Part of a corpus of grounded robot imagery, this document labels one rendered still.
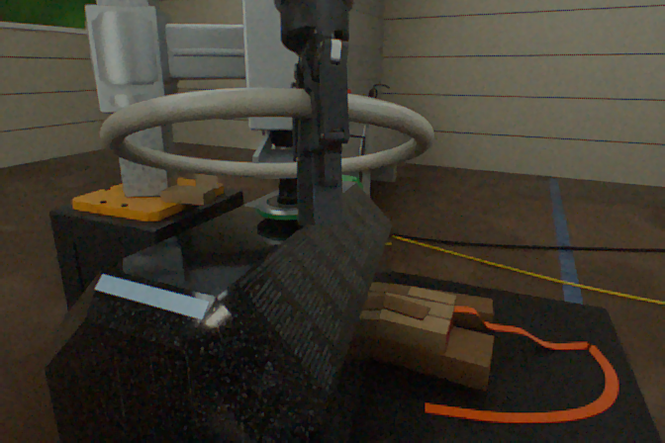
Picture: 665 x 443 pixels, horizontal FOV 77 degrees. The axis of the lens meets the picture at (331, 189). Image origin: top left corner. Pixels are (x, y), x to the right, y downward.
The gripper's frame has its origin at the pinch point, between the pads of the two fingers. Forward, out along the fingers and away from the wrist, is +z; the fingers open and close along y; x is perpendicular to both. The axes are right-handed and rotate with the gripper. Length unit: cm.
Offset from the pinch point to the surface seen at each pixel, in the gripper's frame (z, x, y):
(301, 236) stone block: 6, -20, 82
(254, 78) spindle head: -39, -4, 72
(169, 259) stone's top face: 10, 17, 75
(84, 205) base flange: -9, 54, 160
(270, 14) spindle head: -54, -8, 65
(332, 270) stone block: 16, -28, 80
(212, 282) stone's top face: 15, 7, 60
